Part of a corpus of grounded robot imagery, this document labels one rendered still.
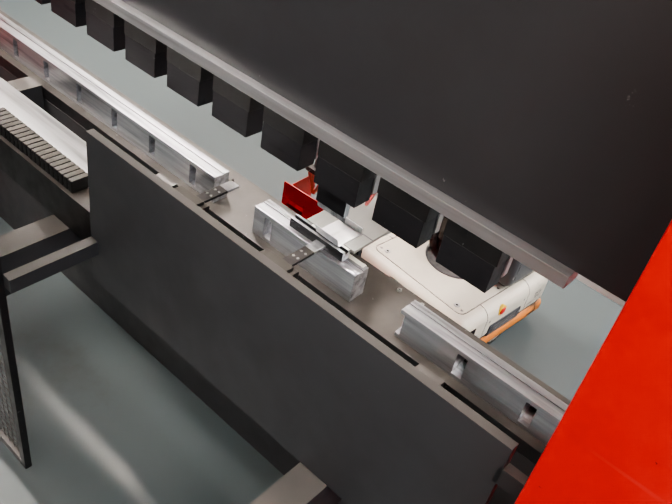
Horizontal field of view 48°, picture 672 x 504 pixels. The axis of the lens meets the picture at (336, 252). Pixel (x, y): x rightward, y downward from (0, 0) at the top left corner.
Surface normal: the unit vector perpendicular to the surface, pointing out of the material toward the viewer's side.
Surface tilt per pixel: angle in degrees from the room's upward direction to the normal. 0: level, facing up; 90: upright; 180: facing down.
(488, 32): 90
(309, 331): 90
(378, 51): 90
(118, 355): 0
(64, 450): 0
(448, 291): 0
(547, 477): 90
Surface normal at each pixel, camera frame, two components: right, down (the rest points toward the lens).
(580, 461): -0.66, 0.39
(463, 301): 0.16, -0.76
